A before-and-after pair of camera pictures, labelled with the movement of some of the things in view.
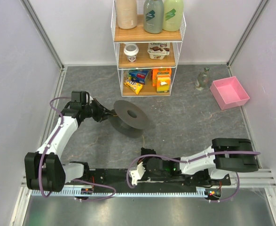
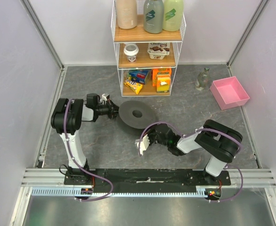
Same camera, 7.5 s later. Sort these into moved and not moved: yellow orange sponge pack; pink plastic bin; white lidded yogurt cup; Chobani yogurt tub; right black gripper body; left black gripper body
Moved: left black gripper body; right black gripper body
Not moved: yellow orange sponge pack; Chobani yogurt tub; pink plastic bin; white lidded yogurt cup
